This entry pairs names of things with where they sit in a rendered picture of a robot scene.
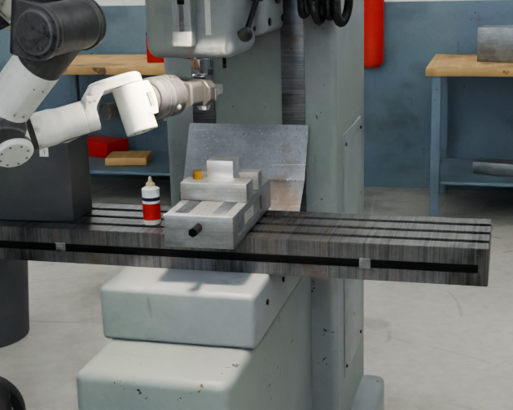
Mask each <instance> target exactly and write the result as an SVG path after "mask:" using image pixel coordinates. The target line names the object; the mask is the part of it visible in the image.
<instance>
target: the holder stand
mask: <svg viewBox="0 0 513 410"><path fill-rule="evenodd" d="M91 209H92V199H91V188H90V166H89V155H88V143H87V134H83V135H81V136H78V137H73V138H70V139H68V140H65V141H63V142H61V143H60V144H58V145H55V146H50V147H47V148H44V149H41V150H39V148H38V149H35V150H34V151H33V155H32V156H31V157H30V158H29V160H28V161H26V162H25V163H23V164H21V165H19V166H16V167H11V168H6V167H2V166H0V220H31V221H60V222H74V221H76V220H78V219H79V218H80V217H82V216H83V215H85V214H86V213H87V212H88V211H90V210H91Z"/></svg>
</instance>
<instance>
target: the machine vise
mask: <svg viewBox="0 0 513 410"><path fill-rule="evenodd" d="M239 178H252V181H253V196H252V197H251V198H250V199H249V200H248V201H247V202H226V201H225V202H224V201H200V200H182V201H180V202H179V203H178V204H177V205H175V206H174V207H173V208H171V209H170V210H169V211H168V212H166V213H165V214H164V238H165V245H166V246H179V247H198V248H217V249H235V247H236V246H237V245H238V244H239V243H240V241H241V240H242V239H243V238H244V237H245V235H246V234H247V233H248V232H249V231H250V229H251V228H252V227H253V226H254V225H255V223H256V222H257V221H259V219H260V218H261V217H262V216H263V215H264V214H265V212H266V211H267V210H268V209H269V207H270V179H269V178H262V174H261V170H257V169H239ZM197 223H199V224H201V225H202V231H201V232H200V233H198V234H197V235H196V236H195V237H191V236H190V235H189V232H188V230H189V229H190V228H191V227H192V226H193V225H195V224H197Z"/></svg>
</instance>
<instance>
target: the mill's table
mask: <svg viewBox="0 0 513 410"><path fill-rule="evenodd" d="M171 208H173V207H170V206H160V213H161V223H160V224H158V225H145V224H144V223H143V205H130V204H110V203H92V209H91V210H90V211H88V212H87V213H86V214H85V215H83V216H82V217H80V218H79V219H78V220H76V221H74V222H60V221H31V220H0V259H5V260H32V261H46V262H60V263H75V264H103V265H117V266H132V267H146V268H174V269H188V270H203V271H217V272H232V273H260V274H274V275H288V276H302V277H330V278H344V279H359V280H373V281H401V282H415V283H430V284H444V285H459V286H486V287H487V286H488V280H489V261H490V246H491V223H492V220H491V219H473V218H453V217H433V216H393V215H372V214H352V213H332V212H292V211H271V210H267V211H266V212H265V214H264V215H263V216H262V217H261V218H260V219H259V221H257V222H256V223H255V225H254V226H253V227H252V228H251V229H250V231H249V232H248V233H247V234H246V235H245V237H244V238H243V239H242V240H241V241H240V243H239V244H238V245H237V246H236V247H235V249H217V248H198V247H179V246H166V245H165V238H164V214H165V213H166V212H168V211H169V210H170V209H171Z"/></svg>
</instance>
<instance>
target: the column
mask: <svg viewBox="0 0 513 410"><path fill-rule="evenodd" d="M283 14H284V21H283V26H282V27H281V28H280V29H278V30H276V31H273V32H271V33H267V34H265V35H261V36H255V41H254V43H253V45H252V47H251V48H250V49H249V50H246V51H244V52H242V53H239V54H237V55H234V56H231V57H229V58H226V68H223V67H222V65H223V64H222V58H217V59H213V68H212V69H208V72H211V73H213V78H214V84H223V93H222V94H219V95H218V96H217V100H215V103H214V104H213V105H211V107H210V108H209V110H200V109H199V108H198V106H195V107H185V109H184V111H183V112H182V113H181V114H179V115H177V116H172V117H168V118H167V125H168V141H169V172H170V189H171V204H172V207H174V206H175V205H177V204H178V200H179V195H180V192H181V190H180V183H181V182H182V181H183V178H184V172H185V164H186V149H187V142H188V133H189V126H190V123H207V124H229V123H230V124H298V125H308V126H309V136H308V145H307V155H306V165H305V183H304V189H303V194H302V199H301V205H300V212H332V213H352V214H364V0H353V9H352V14H351V16H350V19H349V22H348V23H347V24H346V25H345V26H344V27H338V26H336V25H335V22H334V20H332V21H328V20H326V19H325V21H324V24H322V25H316V24H315V23H314V21H313V19H312V17H311V15H309V16H308V17H307V18H306V19H302V18H300V17H299V15H298V11H297V0H283ZM197 72H198V70H195V69H192V68H191V59H184V58H164V74H165V75H175V76H177V77H184V78H192V74H193V73H197ZM310 278H311V338H312V397H313V410H350V409H351V407H352V404H353V400H354V397H355V395H356V393H357V388H358V386H359V384H360V381H361V379H362V374H364V280H359V279H344V278H330V277H310Z"/></svg>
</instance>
